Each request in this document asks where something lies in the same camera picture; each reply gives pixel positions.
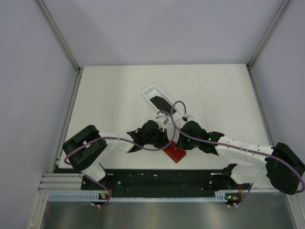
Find white cable duct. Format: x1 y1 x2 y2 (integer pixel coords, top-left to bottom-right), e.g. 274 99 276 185
47 191 234 203

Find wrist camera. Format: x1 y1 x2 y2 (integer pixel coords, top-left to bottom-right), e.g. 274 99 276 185
182 115 193 122
155 113 170 126

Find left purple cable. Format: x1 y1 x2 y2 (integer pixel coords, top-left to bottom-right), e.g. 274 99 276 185
64 111 179 165

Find right aluminium frame post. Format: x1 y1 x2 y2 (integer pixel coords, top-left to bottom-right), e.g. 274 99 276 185
246 0 293 71

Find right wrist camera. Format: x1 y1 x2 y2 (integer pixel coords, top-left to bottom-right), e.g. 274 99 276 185
182 115 193 122

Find aluminium frame post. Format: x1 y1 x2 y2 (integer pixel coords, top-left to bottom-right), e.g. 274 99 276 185
35 0 83 72
246 0 293 71

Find white plastic tray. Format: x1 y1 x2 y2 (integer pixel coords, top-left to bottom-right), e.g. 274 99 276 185
142 84 174 118

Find red leather card holder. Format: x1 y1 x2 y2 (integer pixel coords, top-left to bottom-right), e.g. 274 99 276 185
163 142 186 163

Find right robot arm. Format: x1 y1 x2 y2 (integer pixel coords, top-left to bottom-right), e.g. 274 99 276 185
177 121 305 195

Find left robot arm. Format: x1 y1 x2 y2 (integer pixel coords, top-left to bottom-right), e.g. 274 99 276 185
62 120 172 189

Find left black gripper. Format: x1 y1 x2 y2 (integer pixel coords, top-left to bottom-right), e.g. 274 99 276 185
144 127 171 149

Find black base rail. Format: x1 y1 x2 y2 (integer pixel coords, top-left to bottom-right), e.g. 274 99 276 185
81 168 229 198

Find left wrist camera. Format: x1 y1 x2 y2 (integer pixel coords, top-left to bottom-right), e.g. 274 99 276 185
155 113 170 126

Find left aluminium frame post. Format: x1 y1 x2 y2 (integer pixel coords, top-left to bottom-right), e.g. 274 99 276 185
35 0 83 72

